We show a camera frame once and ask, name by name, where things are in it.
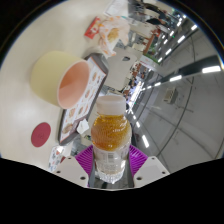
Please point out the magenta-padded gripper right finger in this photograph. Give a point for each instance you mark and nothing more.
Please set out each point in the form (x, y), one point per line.
(151, 168)

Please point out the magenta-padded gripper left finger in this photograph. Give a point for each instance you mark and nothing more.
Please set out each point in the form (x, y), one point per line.
(71, 168)

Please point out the clear bottle with amber drink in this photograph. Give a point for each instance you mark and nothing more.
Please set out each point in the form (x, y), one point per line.
(111, 133)

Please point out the white paper napkin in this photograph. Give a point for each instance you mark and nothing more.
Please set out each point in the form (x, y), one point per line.
(83, 126)

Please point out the flat round red coaster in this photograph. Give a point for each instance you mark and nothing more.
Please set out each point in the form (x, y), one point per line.
(41, 134)

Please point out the ceiling air conditioner unit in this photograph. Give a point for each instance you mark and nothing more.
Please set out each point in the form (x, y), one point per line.
(169, 95)

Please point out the yellow cup with pink inside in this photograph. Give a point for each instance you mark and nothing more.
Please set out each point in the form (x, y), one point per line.
(46, 76)

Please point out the cream chair with round hole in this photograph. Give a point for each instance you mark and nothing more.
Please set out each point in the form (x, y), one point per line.
(120, 71)

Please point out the ceiling lights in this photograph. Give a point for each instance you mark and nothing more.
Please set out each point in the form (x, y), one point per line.
(211, 69)

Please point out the crumpled food wrapper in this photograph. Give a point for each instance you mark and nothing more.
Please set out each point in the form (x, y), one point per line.
(111, 35)

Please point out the small red sauce packet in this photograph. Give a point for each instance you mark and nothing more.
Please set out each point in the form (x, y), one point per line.
(91, 28)

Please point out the white paper slip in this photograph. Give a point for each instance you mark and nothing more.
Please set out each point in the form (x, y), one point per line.
(116, 7)

